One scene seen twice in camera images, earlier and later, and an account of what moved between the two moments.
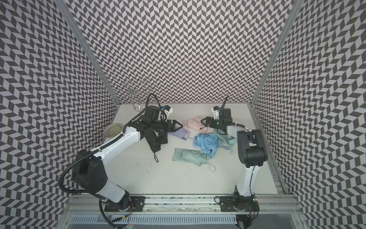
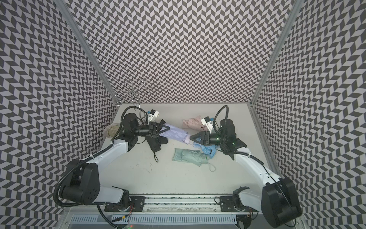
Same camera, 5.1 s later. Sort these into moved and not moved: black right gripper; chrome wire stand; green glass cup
Moved: black right gripper
Not moved: chrome wire stand; green glass cup
